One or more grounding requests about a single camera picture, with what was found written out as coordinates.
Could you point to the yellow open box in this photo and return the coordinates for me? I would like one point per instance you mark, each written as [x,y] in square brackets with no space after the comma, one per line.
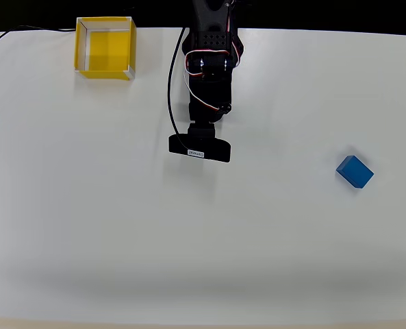
[112,44]

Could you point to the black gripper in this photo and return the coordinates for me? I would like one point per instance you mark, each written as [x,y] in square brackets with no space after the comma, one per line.
[207,115]

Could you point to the blue block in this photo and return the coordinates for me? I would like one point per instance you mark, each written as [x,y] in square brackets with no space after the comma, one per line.
[356,172]

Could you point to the black webcam with white label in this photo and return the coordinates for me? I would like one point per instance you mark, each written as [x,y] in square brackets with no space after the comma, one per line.
[202,145]

